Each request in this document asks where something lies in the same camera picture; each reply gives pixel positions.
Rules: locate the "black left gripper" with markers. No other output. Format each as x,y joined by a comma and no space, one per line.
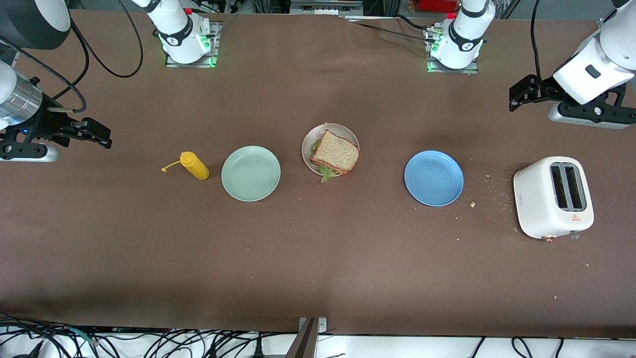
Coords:
542,89

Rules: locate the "red box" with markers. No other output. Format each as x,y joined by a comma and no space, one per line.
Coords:
437,5

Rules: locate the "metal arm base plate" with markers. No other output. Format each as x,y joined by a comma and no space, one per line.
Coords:
452,71
191,65

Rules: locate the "mint green plate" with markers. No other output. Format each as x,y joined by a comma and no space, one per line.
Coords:
251,174

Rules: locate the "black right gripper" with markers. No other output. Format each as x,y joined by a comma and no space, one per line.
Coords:
43,122

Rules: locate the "aluminium frame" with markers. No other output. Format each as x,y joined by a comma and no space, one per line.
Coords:
325,7

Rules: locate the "blue plate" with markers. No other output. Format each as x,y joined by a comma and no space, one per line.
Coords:
433,179

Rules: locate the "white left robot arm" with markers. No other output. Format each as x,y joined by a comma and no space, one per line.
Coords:
462,35

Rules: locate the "beige plate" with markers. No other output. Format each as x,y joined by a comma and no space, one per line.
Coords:
313,136

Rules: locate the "white toaster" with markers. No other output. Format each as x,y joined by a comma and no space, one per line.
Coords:
536,199

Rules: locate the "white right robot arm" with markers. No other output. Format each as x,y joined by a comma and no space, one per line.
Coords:
25,25

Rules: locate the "yellow mustard squeeze bottle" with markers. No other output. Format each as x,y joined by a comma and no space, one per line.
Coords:
196,168

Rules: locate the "aluminium profile bracket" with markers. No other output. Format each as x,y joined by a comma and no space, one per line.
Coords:
305,343

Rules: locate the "green lettuce leaf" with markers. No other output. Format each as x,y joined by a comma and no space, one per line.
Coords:
327,173

